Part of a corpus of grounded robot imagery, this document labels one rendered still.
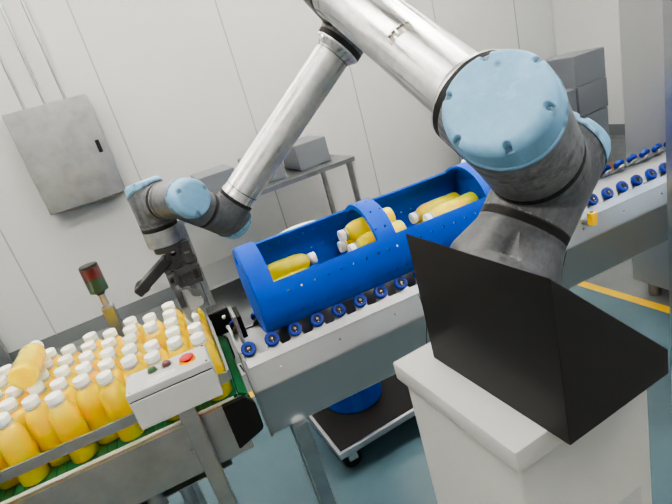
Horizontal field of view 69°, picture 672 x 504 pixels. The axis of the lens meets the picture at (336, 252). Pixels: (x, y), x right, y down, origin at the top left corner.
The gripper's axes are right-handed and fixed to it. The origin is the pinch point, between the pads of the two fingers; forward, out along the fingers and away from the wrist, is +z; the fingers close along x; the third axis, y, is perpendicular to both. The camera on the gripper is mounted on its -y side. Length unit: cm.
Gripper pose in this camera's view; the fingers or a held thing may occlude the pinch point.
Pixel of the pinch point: (187, 315)
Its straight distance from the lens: 137.4
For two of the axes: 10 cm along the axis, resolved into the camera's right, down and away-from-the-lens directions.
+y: 8.9, -3.6, 2.7
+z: 2.6, 9.0, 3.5
